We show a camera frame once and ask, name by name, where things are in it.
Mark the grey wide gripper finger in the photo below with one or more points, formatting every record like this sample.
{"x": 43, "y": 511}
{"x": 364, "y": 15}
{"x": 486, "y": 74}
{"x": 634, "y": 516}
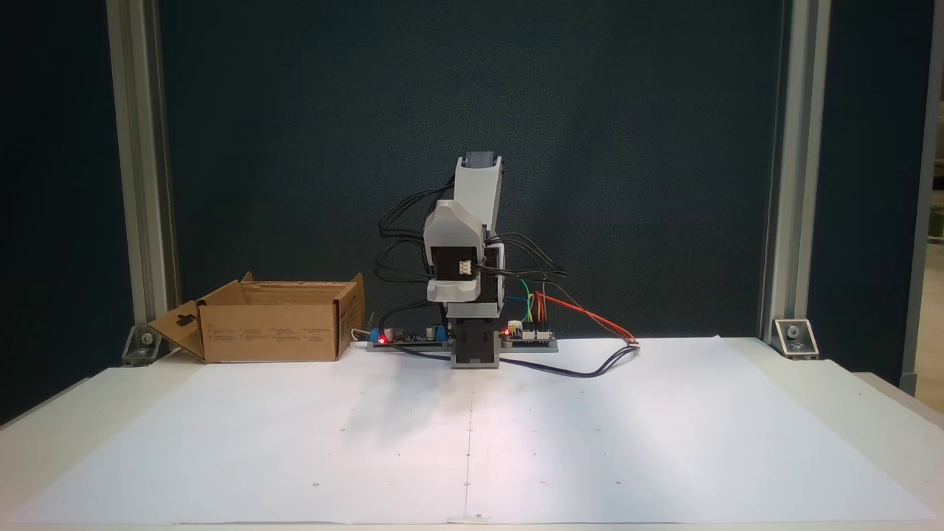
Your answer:
{"x": 453, "y": 227}

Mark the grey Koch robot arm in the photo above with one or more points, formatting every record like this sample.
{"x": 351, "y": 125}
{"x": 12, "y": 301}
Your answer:
{"x": 481, "y": 177}

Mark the blue power circuit board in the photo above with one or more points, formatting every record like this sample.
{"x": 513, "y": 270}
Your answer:
{"x": 413, "y": 338}

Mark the motor driver circuit board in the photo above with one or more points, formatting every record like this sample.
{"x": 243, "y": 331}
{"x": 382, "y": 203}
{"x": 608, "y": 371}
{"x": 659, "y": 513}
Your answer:
{"x": 527, "y": 335}

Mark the brown cardboard box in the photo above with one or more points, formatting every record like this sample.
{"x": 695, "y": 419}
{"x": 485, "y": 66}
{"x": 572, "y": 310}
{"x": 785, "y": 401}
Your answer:
{"x": 273, "y": 332}

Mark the aluminium frame post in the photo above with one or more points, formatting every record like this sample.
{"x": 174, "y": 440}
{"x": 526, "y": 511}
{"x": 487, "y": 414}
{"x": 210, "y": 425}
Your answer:
{"x": 140, "y": 184}
{"x": 796, "y": 184}

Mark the metal corner bracket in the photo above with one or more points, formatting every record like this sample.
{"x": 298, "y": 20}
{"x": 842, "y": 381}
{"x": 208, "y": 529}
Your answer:
{"x": 796, "y": 339}
{"x": 144, "y": 345}

